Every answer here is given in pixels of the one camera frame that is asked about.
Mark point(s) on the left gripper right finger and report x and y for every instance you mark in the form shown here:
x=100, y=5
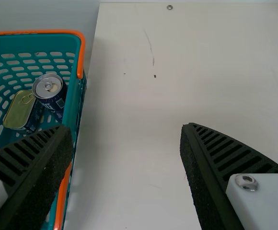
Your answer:
x=201, y=172

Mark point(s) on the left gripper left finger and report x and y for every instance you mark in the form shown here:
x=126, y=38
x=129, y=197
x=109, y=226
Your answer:
x=43, y=172

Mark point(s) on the teal shopping basket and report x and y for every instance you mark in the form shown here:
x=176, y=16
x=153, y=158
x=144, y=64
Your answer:
x=72, y=48

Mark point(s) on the rectangular tin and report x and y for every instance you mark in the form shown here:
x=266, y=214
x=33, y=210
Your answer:
x=19, y=110

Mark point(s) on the can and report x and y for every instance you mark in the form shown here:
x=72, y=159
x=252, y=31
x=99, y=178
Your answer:
x=46, y=86

